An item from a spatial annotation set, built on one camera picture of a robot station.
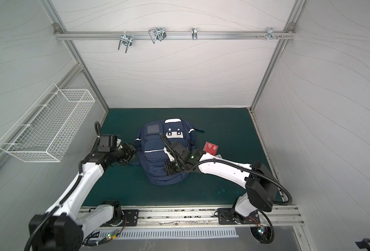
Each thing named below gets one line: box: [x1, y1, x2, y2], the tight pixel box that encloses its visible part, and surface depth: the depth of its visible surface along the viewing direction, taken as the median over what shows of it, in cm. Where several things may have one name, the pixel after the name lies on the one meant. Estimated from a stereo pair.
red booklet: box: [202, 141, 219, 156], surface depth 101 cm
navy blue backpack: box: [131, 118, 205, 186], surface depth 90 cm
